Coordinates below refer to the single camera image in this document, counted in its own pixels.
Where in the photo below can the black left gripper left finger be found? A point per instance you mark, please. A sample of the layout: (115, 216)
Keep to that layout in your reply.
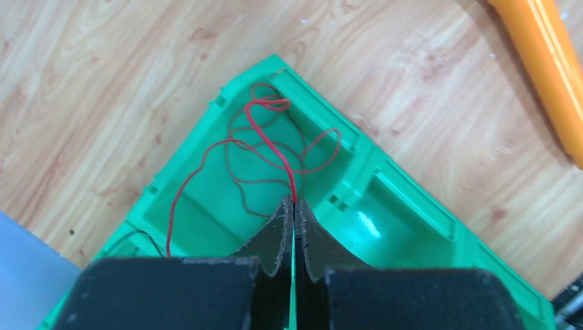
(249, 289)

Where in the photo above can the green plastic compartment bin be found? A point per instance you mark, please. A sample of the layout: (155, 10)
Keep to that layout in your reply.
(269, 135)

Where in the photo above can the orange toy microphone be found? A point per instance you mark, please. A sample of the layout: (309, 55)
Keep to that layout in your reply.
(546, 51)

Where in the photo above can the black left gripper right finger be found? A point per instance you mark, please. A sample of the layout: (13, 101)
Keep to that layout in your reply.
(337, 290)

